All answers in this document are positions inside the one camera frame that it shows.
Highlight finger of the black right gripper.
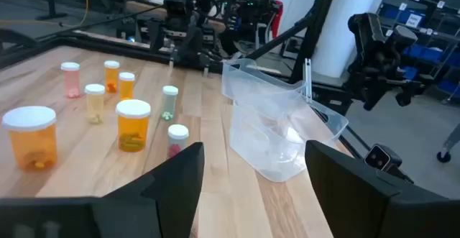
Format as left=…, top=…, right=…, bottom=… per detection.
left=148, top=17, right=165, bottom=54
left=179, top=24, right=205, bottom=68

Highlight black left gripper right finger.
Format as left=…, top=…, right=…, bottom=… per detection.
left=304, top=139, right=460, bottom=238

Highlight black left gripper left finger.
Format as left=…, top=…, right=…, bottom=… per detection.
left=0, top=142, right=206, bottom=238

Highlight small green pill bottle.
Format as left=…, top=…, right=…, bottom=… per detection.
left=160, top=85, right=180, bottom=122

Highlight small orange pill bottle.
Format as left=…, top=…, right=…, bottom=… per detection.
left=103, top=60, right=121, bottom=94
left=118, top=71, right=136, bottom=101

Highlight small clear bottle red pills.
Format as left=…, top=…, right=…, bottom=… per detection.
left=166, top=124, right=190, bottom=159

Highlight large orange pill bottle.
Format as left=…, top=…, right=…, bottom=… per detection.
left=1, top=105, right=58, bottom=172
left=115, top=99, right=152, bottom=153

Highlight small pale yellow pill bottle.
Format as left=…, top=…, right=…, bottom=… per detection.
left=84, top=83, right=106, bottom=125

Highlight small pink pill bottle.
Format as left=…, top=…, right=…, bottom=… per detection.
left=60, top=61, right=81, bottom=99

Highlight clear plastic bin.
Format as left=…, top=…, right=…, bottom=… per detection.
left=229, top=96, right=349, bottom=183
left=221, top=58, right=306, bottom=109

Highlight blue storage bin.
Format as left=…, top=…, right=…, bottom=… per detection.
left=380, top=6, right=425, bottom=27
left=402, top=43, right=445, bottom=65
left=438, top=78, right=460, bottom=95

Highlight person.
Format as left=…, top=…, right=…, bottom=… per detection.
left=218, top=0, right=285, bottom=58

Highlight red padded object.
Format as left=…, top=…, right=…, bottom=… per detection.
left=270, top=0, right=284, bottom=40

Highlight grey caster leg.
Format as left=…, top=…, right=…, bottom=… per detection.
left=436, top=122, right=460, bottom=164

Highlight white round pillar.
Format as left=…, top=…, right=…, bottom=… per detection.
left=275, top=0, right=395, bottom=79

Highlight metal shelf rack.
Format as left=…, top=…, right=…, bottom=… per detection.
left=375, top=0, right=460, bottom=106

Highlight white paper label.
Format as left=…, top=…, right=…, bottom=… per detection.
left=405, top=13, right=423, bottom=29

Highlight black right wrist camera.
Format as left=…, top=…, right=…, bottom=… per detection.
left=163, top=0, right=195, bottom=16

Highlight small black table-level camera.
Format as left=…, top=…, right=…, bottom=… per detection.
left=363, top=143, right=414, bottom=185

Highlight yellow cable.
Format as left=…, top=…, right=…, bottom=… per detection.
left=0, top=0, right=91, bottom=29

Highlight silver metal bracket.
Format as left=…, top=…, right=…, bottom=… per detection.
left=303, top=58, right=313, bottom=104

